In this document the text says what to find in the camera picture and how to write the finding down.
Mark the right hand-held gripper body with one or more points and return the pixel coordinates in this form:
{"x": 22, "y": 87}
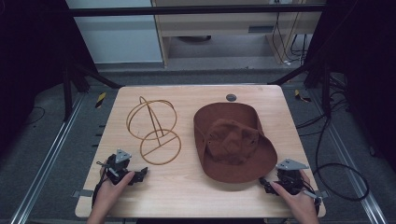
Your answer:
{"x": 291, "y": 177}

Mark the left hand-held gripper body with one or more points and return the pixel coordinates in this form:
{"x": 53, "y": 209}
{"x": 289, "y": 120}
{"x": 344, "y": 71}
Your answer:
{"x": 117, "y": 166}

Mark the person's right hand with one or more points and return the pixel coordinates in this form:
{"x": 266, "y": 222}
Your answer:
{"x": 298, "y": 203}

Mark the person's left hand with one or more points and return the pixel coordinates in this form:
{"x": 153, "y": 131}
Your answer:
{"x": 109, "y": 193}

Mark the brown felt hat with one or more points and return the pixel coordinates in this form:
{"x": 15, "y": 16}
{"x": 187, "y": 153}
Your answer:
{"x": 232, "y": 141}

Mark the yellow black tape strip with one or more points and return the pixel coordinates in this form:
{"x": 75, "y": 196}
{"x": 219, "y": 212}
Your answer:
{"x": 100, "y": 100}
{"x": 301, "y": 97}

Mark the grey round table grommet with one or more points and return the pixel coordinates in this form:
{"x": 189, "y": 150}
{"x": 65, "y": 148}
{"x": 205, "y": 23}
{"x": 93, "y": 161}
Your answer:
{"x": 231, "y": 97}

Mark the black metal stand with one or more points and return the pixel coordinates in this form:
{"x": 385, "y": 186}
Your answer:
{"x": 326, "y": 90}
{"x": 67, "y": 90}

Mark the white cabinet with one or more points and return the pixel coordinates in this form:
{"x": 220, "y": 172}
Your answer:
{"x": 118, "y": 40}

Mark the black curtain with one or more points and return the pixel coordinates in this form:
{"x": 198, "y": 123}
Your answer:
{"x": 364, "y": 62}
{"x": 31, "y": 62}

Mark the light wooden desk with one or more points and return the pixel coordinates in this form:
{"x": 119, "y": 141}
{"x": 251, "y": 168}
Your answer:
{"x": 218, "y": 23}

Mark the black horizontal bar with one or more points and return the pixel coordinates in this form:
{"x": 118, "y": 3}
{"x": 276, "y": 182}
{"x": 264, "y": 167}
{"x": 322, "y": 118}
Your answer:
{"x": 186, "y": 11}

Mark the grey table edge bracket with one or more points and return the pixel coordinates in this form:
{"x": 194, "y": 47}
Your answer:
{"x": 81, "y": 193}
{"x": 322, "y": 194}

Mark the aluminium floor rail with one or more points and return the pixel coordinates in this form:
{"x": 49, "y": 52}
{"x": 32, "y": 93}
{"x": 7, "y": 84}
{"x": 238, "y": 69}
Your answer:
{"x": 46, "y": 161}
{"x": 351, "y": 161}

